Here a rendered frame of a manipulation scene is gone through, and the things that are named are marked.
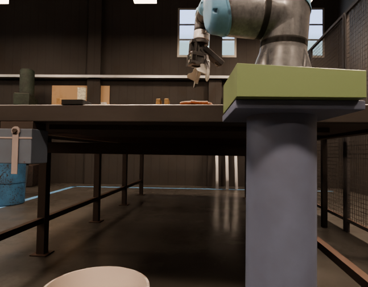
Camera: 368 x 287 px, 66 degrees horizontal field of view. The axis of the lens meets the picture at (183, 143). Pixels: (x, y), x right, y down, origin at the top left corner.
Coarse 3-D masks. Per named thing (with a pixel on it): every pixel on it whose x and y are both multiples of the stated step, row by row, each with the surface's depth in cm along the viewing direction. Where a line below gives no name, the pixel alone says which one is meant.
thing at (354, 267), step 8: (320, 240) 162; (320, 248) 156; (328, 248) 148; (328, 256) 146; (336, 256) 137; (336, 264) 137; (344, 264) 129; (352, 264) 127; (352, 272) 121; (360, 272) 118; (360, 280) 115
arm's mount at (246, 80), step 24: (240, 72) 58; (264, 72) 58; (288, 72) 57; (312, 72) 57; (336, 72) 57; (360, 72) 57; (240, 96) 58; (264, 96) 58; (288, 96) 57; (312, 96) 57; (336, 96) 57; (360, 96) 57
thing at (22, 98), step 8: (24, 72) 614; (32, 72) 624; (24, 80) 613; (32, 80) 624; (24, 88) 613; (32, 88) 624; (16, 96) 586; (24, 96) 590; (32, 96) 618; (16, 104) 587; (24, 104) 590; (32, 104) 619; (32, 168) 596; (32, 176) 596; (32, 184) 596
